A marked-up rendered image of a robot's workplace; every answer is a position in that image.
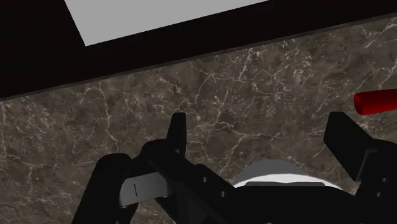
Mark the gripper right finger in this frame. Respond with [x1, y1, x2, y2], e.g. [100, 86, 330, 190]
[323, 111, 397, 224]

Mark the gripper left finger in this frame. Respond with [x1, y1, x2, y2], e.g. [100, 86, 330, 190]
[71, 112, 246, 224]

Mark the red cylindrical handle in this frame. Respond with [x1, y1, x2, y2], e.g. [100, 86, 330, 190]
[353, 88, 397, 116]

